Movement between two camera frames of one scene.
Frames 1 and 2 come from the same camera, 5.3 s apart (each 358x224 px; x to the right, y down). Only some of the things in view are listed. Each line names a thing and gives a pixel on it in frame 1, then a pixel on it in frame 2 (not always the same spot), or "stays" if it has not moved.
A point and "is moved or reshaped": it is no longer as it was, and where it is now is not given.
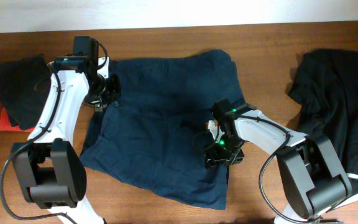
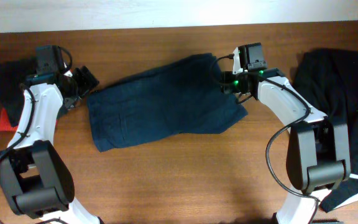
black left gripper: [112, 90] -> [84, 81]
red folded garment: [4, 124] stays
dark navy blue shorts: [146, 137] is moved or reshaped
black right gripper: [223, 154] -> [226, 86]
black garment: [337, 90] stays
